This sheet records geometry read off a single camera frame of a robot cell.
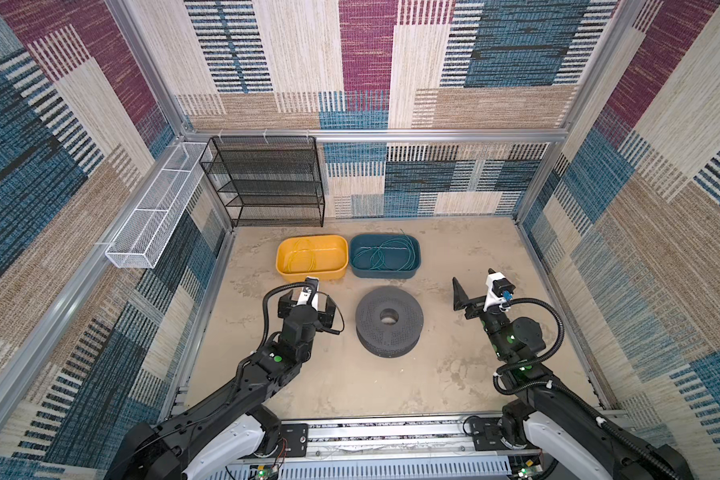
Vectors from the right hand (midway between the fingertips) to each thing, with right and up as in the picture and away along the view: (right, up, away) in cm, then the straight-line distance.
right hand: (472, 277), depth 77 cm
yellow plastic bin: (-44, +5, +33) cm, 56 cm away
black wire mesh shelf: (-62, +32, +33) cm, 78 cm away
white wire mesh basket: (-93, +11, +15) cm, 95 cm away
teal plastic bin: (-29, +9, +29) cm, 42 cm away
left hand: (-42, -4, +4) cm, 42 cm away
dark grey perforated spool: (-20, -18, +7) cm, 28 cm away
